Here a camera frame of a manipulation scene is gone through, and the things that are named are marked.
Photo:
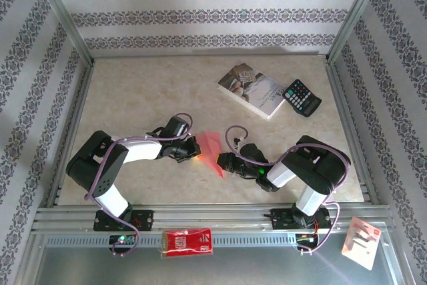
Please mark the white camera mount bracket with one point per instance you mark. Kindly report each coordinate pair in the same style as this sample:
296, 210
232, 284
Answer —
239, 141

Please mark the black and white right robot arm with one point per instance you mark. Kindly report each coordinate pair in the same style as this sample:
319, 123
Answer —
317, 165

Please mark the pink square paper sheet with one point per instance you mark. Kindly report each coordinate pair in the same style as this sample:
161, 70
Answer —
210, 151

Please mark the paperback book with photo cover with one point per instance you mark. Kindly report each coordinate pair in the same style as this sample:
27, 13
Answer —
248, 86

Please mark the black calculator with coloured keys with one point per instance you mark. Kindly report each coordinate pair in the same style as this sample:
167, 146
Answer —
302, 96

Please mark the grey sheet metal tray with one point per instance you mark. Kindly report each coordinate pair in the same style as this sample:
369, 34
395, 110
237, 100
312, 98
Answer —
233, 268

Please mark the aluminium upright frame post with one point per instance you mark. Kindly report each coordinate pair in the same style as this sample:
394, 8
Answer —
353, 14
63, 14

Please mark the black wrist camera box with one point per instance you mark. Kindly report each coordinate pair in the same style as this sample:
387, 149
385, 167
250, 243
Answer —
253, 153
176, 126

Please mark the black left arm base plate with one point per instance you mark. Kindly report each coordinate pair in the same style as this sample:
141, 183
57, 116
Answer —
145, 220

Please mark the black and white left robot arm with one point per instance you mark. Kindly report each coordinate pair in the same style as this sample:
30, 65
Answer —
93, 165

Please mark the pink blister pack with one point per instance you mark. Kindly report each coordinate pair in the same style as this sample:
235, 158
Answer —
362, 243

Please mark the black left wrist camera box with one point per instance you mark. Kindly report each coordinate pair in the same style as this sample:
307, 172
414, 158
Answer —
176, 126

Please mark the small black controller board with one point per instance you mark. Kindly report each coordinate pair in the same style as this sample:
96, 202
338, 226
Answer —
122, 240
307, 239

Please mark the aluminium table side rail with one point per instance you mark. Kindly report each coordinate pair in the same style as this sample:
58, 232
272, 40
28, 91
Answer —
76, 115
345, 104

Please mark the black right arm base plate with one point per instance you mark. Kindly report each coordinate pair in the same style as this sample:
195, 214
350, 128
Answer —
282, 221

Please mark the thin aluminium table edge rail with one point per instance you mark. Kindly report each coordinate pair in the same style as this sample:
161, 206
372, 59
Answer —
200, 55

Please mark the red packet in clear bag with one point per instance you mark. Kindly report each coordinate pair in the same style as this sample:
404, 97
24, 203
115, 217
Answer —
187, 241

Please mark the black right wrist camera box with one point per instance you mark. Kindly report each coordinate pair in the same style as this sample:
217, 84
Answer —
253, 153

